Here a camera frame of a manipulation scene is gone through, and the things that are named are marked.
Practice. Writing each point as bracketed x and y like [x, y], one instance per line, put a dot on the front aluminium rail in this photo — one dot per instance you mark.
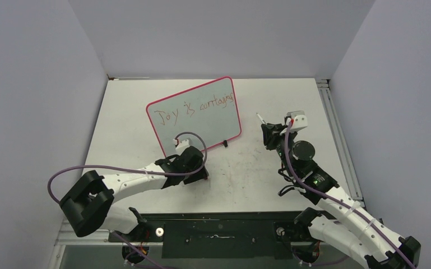
[198, 230]

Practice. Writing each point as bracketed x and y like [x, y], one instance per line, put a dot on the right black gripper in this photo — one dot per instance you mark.
[272, 134]

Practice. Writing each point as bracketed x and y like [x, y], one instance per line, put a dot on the right aluminium rail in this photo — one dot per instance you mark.
[340, 141]

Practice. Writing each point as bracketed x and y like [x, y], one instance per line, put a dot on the pink framed whiteboard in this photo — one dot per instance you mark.
[210, 110]

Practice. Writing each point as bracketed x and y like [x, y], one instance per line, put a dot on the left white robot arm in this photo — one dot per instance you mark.
[91, 203]

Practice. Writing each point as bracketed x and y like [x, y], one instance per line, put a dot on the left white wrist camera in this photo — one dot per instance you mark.
[181, 145]

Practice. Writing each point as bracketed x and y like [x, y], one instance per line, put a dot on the aluminium rail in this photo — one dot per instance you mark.
[340, 141]
[198, 230]

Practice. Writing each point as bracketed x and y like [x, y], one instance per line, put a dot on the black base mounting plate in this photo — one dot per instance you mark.
[277, 251]

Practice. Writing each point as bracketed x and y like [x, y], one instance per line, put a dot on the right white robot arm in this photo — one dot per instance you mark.
[339, 221]

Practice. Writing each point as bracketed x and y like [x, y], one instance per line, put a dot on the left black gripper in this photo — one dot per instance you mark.
[198, 176]

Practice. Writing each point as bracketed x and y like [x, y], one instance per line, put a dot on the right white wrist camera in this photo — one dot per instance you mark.
[297, 119]

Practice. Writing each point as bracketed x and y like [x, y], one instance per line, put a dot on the white whiteboard marker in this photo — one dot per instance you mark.
[260, 118]

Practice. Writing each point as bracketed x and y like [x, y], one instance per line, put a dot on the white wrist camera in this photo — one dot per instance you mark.
[297, 119]
[181, 145]

